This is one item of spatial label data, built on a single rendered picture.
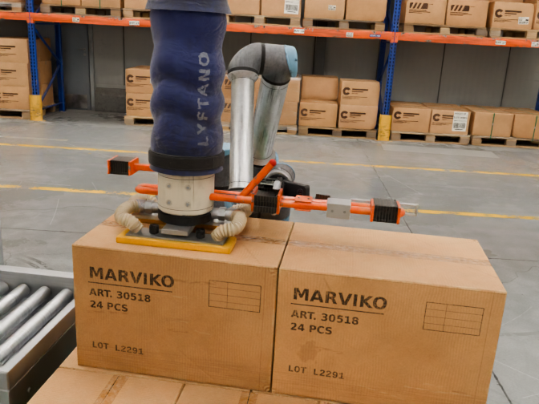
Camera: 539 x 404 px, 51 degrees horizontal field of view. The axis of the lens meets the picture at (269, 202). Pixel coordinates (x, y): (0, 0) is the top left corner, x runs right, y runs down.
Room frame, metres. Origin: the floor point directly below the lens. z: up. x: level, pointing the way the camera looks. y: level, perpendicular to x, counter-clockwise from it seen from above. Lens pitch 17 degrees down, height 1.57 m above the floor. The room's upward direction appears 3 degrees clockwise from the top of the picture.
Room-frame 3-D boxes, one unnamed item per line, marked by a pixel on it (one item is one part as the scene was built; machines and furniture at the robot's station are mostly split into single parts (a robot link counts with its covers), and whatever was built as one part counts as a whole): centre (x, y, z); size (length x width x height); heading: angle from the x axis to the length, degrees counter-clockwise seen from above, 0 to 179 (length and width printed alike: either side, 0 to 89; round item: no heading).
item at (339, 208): (1.62, -0.21, 1.07); 0.07 x 0.07 x 0.04; 84
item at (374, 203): (1.60, -0.34, 1.07); 0.08 x 0.07 x 0.05; 84
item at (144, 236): (1.58, 0.27, 0.97); 0.34 x 0.10 x 0.05; 84
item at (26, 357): (1.72, 0.68, 0.58); 0.70 x 0.03 x 0.06; 173
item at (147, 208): (1.67, 0.26, 1.01); 0.34 x 0.25 x 0.06; 84
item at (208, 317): (1.68, 0.24, 0.74); 0.60 x 0.40 x 0.40; 82
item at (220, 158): (1.68, 0.25, 1.19); 0.23 x 0.23 x 0.04
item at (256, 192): (1.65, 0.01, 1.07); 0.10 x 0.08 x 0.06; 174
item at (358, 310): (1.60, -0.36, 0.74); 0.60 x 0.40 x 0.40; 82
